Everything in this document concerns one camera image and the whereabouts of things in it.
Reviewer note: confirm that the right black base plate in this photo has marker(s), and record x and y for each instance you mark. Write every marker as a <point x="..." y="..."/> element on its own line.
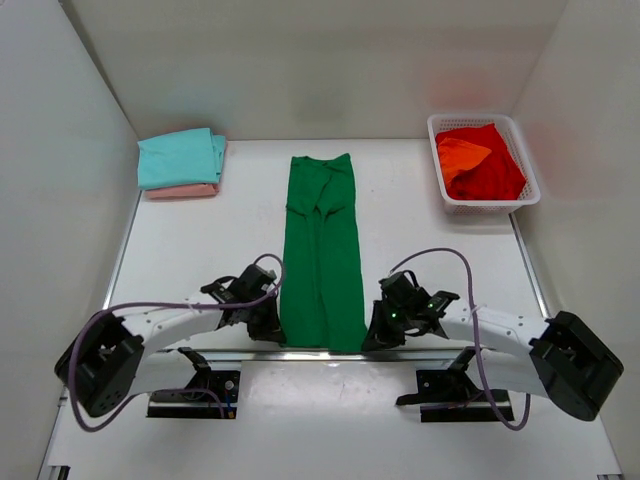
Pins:
<point x="448" y="396"/>

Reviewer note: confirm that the aluminium table rail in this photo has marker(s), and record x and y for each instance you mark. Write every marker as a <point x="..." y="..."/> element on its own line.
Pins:
<point x="411" y="355"/>

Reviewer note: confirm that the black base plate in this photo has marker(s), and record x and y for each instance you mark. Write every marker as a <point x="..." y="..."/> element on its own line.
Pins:
<point x="210" y="395"/>
<point x="448" y="396"/>

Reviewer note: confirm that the white plastic basket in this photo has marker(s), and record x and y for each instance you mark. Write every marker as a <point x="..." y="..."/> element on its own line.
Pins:
<point x="516" y="146"/>

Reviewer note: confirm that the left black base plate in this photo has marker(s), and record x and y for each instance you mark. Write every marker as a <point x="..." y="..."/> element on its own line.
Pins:
<point x="210" y="395"/>

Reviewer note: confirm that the green t shirt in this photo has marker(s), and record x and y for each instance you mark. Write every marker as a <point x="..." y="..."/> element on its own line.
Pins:
<point x="322" y="298"/>

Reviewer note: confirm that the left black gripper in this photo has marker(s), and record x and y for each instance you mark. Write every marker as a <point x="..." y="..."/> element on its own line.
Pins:
<point x="270" y="330"/>

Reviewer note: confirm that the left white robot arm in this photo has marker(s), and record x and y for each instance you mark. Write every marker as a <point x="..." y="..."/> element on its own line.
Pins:
<point x="141" y="348"/>

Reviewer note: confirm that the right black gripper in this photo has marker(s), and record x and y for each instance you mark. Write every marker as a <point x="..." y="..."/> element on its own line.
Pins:
<point x="379" y="337"/>

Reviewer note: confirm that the folded pink t shirt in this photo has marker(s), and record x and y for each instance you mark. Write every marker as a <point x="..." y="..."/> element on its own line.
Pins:
<point x="201" y="190"/>

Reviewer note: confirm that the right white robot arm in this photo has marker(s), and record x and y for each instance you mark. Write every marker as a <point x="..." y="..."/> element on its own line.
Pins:
<point x="557" y="358"/>

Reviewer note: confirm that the orange t shirt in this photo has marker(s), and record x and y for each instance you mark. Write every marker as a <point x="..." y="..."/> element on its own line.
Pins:
<point x="457" y="157"/>

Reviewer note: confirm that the folded teal t shirt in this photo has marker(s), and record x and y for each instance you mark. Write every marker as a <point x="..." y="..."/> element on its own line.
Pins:
<point x="187" y="157"/>

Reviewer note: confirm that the red t shirt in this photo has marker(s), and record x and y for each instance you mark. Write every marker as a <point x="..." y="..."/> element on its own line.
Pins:
<point x="496" y="178"/>

